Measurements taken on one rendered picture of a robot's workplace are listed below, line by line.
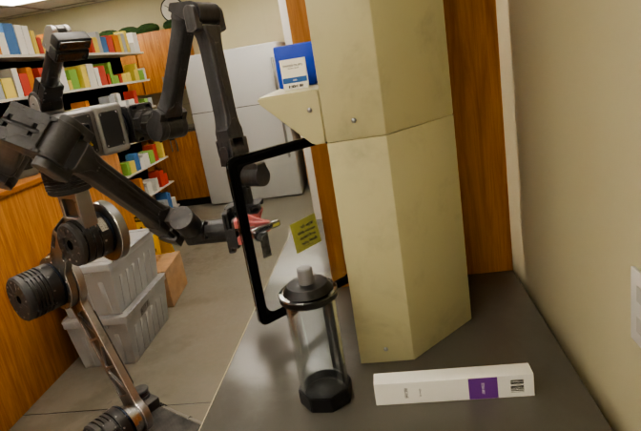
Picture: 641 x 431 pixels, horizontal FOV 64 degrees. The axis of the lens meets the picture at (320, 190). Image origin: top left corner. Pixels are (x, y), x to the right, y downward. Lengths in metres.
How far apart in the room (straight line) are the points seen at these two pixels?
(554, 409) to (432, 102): 0.58
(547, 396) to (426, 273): 0.30
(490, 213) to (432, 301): 0.38
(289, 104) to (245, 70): 5.05
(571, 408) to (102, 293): 2.62
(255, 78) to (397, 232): 5.08
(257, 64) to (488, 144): 4.79
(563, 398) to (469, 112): 0.67
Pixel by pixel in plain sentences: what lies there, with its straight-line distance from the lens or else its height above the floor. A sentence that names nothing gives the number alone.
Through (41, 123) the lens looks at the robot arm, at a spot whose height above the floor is 1.53.
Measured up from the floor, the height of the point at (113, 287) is 0.50.
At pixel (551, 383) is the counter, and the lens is 1.06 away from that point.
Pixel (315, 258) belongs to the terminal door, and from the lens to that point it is 1.26.
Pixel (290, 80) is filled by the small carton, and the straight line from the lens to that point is 1.04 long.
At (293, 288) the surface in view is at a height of 1.18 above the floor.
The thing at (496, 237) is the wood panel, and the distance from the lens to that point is 1.42.
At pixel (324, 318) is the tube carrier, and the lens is 0.92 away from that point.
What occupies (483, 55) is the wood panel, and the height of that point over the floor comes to 1.51.
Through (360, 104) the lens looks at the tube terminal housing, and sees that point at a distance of 0.93.
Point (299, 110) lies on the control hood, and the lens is 0.94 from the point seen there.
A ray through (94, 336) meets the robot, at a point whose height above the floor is 0.65.
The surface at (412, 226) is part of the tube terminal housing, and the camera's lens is 1.02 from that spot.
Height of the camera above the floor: 1.57
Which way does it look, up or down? 15 degrees down
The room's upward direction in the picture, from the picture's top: 9 degrees counter-clockwise
